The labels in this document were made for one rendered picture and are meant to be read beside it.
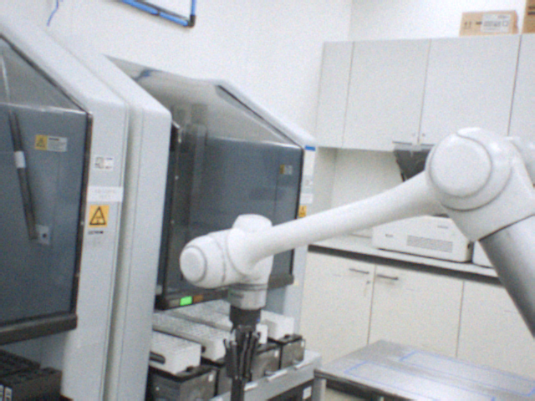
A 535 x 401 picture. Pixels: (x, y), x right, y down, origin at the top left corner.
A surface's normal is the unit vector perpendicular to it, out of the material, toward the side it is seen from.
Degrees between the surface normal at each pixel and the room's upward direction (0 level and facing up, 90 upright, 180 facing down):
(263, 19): 90
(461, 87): 90
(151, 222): 90
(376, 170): 90
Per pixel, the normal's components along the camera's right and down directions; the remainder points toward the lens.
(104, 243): 0.84, 0.11
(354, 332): -0.55, -0.01
